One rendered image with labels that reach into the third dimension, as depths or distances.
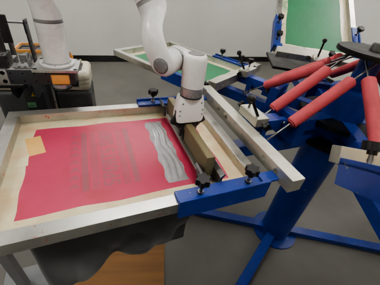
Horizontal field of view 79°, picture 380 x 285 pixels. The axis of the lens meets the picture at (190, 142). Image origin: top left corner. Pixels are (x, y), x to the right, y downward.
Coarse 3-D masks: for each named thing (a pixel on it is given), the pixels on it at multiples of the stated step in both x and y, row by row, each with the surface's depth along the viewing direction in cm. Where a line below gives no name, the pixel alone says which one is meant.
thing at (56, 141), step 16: (48, 128) 88; (64, 128) 89; (80, 128) 90; (96, 128) 91; (112, 128) 93; (128, 128) 94; (144, 128) 95; (48, 144) 81; (64, 144) 82; (144, 144) 87; (176, 144) 89; (32, 160) 74; (48, 160) 75; (64, 160) 75
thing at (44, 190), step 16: (144, 160) 80; (32, 176) 68; (48, 176) 69; (64, 176) 70; (144, 176) 74; (160, 176) 75; (192, 176) 76; (224, 176) 78; (32, 192) 64; (48, 192) 65; (64, 192) 65; (80, 192) 66; (96, 192) 67; (112, 192) 67; (128, 192) 68; (144, 192) 69; (32, 208) 60; (48, 208) 61; (64, 208) 61
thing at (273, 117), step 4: (268, 116) 98; (272, 116) 99; (276, 116) 99; (272, 120) 96; (276, 120) 97; (280, 120) 98; (272, 124) 97; (276, 124) 98; (280, 124) 100; (256, 128) 95; (260, 128) 96; (272, 128) 99; (276, 128) 100
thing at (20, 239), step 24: (24, 120) 88; (48, 120) 91; (0, 144) 73; (0, 168) 65; (240, 168) 80; (72, 216) 56; (96, 216) 57; (120, 216) 57; (144, 216) 60; (0, 240) 49; (24, 240) 50; (48, 240) 53
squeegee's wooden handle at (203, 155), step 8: (168, 104) 98; (168, 112) 100; (184, 128) 83; (192, 128) 80; (184, 136) 84; (192, 136) 77; (200, 136) 77; (192, 144) 78; (200, 144) 74; (192, 152) 79; (200, 152) 72; (208, 152) 71; (200, 160) 73; (208, 160) 69; (208, 168) 71
